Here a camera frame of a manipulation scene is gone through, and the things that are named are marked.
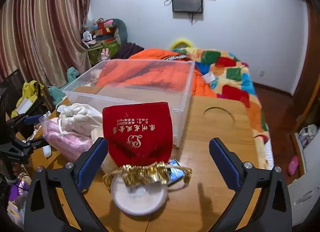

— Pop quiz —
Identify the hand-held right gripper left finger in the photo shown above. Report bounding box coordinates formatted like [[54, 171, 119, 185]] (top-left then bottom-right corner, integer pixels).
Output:
[[24, 137, 108, 232]]

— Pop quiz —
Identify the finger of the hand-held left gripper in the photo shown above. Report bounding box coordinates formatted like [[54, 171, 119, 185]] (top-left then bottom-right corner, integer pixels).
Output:
[[7, 114, 44, 135], [12, 137, 49, 151]]

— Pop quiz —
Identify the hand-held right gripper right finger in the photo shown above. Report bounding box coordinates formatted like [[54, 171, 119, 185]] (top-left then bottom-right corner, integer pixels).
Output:
[[209, 137, 293, 232]]

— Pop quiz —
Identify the pink knitted bag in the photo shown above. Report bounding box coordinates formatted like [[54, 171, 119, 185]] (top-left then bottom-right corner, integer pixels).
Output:
[[41, 118, 94, 162]]

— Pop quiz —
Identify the blue small box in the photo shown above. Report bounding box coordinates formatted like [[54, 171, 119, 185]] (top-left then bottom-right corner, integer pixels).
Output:
[[166, 159, 187, 186]]

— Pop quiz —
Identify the red velvet drawstring pouch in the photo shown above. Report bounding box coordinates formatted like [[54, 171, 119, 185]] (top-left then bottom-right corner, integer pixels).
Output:
[[102, 101, 193, 190]]

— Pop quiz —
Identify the clear plastic storage box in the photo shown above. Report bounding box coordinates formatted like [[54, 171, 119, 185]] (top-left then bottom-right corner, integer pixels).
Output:
[[62, 59, 195, 147]]

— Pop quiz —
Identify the white round container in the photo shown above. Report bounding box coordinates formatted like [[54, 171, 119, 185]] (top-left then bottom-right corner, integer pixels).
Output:
[[111, 172, 168, 216]]

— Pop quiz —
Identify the wooden desk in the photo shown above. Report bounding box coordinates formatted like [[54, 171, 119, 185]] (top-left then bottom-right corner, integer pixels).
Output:
[[24, 94, 263, 232]]

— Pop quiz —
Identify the yellow cloth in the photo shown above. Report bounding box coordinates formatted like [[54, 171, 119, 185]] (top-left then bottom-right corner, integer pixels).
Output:
[[11, 81, 44, 117]]

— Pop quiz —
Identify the black chair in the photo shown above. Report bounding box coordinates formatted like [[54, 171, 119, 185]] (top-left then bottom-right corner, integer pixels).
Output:
[[0, 68, 54, 122]]

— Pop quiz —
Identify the teal toy horse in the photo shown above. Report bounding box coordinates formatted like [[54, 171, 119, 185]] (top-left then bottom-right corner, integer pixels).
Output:
[[47, 67, 80, 106]]

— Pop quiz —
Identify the pink slipper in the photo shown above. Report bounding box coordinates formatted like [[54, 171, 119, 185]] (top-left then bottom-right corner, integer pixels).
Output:
[[287, 156, 299, 176]]

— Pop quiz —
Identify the colourful patchwork blanket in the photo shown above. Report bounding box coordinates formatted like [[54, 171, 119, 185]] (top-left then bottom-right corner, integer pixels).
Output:
[[172, 47, 270, 170]]

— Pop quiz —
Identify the white cabinet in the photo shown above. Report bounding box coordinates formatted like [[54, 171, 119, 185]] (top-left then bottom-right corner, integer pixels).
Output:
[[287, 167, 320, 227]]

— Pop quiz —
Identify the green storage box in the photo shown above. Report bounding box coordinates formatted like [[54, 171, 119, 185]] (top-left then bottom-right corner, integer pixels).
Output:
[[87, 39, 119, 65]]

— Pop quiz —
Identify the pink and gold curtain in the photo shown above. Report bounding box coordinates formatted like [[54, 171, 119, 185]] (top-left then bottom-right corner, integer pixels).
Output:
[[0, 0, 93, 90]]

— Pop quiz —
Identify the dark purple cloth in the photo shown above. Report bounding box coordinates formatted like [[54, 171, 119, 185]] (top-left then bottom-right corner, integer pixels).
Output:
[[114, 42, 145, 60]]

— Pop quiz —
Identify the orange duvet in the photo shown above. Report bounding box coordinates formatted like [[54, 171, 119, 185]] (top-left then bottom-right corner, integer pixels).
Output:
[[96, 48, 217, 99]]

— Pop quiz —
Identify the grey cushion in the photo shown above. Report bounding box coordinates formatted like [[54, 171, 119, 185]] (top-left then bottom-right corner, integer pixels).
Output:
[[110, 18, 128, 45]]

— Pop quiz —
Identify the white drawstring pouch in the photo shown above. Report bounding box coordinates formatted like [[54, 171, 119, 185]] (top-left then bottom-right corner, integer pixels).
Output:
[[57, 103, 104, 132]]

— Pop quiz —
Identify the yellow ring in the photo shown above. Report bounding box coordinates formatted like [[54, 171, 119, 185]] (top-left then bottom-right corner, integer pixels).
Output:
[[169, 37, 194, 49]]

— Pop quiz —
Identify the small black wall monitor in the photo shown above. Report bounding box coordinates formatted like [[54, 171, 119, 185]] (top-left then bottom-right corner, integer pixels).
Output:
[[172, 0, 203, 13]]

